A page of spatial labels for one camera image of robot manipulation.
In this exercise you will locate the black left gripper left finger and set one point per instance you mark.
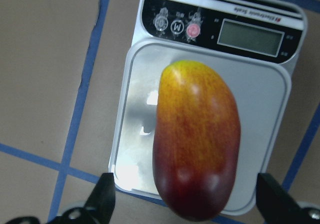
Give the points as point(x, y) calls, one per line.
point(98, 208)

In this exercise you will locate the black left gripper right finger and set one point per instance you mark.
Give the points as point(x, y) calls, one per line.
point(277, 207)

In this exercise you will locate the red yellow mango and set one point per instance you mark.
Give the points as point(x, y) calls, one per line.
point(196, 141)

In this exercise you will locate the silver digital kitchen scale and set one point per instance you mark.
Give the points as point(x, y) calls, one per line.
point(253, 45)

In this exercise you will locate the brown paper table cover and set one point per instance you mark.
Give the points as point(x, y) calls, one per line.
point(61, 67)

